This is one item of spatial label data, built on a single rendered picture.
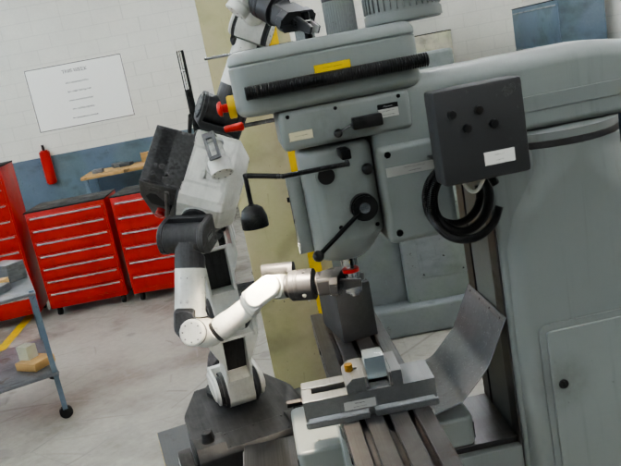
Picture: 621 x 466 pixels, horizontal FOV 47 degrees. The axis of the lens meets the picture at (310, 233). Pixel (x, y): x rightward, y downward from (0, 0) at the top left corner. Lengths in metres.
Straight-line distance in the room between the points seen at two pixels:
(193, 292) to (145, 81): 8.99
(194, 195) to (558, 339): 1.10
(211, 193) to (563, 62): 1.04
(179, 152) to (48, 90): 9.06
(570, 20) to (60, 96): 6.99
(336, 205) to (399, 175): 0.18
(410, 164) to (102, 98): 9.43
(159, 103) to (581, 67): 9.34
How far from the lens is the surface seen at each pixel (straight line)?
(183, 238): 2.11
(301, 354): 3.92
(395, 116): 1.82
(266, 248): 3.72
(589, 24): 9.15
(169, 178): 2.18
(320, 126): 1.79
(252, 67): 1.77
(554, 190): 1.90
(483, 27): 11.53
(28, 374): 4.81
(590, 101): 2.00
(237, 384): 2.77
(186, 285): 2.10
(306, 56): 1.78
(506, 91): 1.63
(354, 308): 2.34
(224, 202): 2.16
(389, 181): 1.84
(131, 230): 6.64
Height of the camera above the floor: 1.84
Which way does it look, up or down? 13 degrees down
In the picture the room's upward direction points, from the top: 11 degrees counter-clockwise
